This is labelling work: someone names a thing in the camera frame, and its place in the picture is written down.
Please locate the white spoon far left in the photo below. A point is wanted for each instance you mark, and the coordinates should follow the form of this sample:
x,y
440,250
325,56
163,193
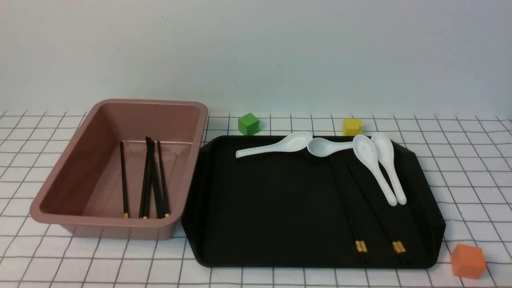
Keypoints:
x,y
291,143

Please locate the black chopstick leftmost in bin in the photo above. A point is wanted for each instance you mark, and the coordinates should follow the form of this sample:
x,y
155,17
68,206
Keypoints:
x,y
123,182

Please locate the yellow cube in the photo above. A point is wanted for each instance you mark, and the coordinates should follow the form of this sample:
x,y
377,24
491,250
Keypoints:
x,y
352,127

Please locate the white spoon far right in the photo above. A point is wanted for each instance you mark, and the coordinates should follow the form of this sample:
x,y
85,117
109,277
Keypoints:
x,y
385,155

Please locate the white spoon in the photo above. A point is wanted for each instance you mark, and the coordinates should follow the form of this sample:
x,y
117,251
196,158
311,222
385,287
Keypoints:
x,y
366,153
291,143
385,155
321,147

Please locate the black plastic tray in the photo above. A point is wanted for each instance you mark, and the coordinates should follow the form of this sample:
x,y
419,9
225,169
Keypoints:
x,y
283,209

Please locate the black chopstick rightmost in bin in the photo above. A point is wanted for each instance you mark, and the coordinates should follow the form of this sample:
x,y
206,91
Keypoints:
x,y
165,203

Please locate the green cube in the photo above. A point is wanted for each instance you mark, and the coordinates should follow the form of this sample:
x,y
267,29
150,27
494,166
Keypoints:
x,y
248,124

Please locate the white spoon middle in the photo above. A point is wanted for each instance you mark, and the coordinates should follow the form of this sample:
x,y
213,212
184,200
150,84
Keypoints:
x,y
321,147

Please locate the pink plastic bin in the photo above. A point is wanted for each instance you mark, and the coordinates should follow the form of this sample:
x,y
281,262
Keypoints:
x,y
83,192

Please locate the black chopstick pair tray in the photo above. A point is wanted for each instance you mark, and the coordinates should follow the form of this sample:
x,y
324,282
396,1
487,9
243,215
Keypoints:
x,y
379,218
361,252

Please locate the orange cube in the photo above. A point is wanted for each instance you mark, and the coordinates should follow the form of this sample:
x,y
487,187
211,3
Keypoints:
x,y
468,261

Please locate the white checkered tablecloth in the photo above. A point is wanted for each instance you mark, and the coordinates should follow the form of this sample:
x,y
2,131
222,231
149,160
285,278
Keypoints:
x,y
466,159

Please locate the black chopstick in bin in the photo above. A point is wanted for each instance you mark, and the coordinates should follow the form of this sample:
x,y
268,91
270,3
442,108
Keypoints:
x,y
146,185
123,182
165,203
154,177

